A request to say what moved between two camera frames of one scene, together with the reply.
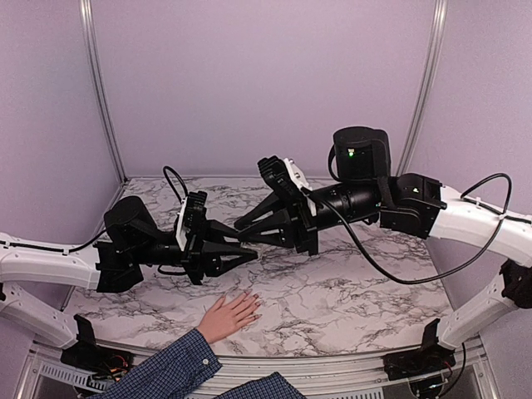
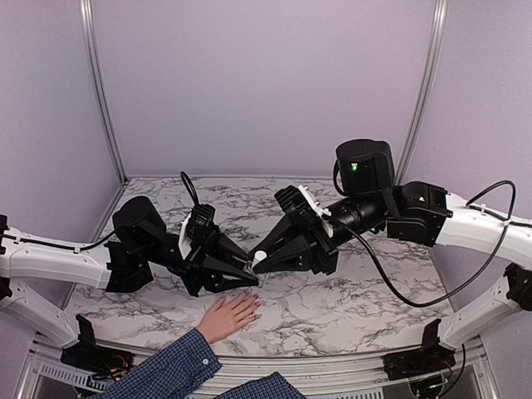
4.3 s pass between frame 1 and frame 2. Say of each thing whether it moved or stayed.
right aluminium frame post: stayed
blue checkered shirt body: stayed
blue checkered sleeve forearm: stayed
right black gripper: moved
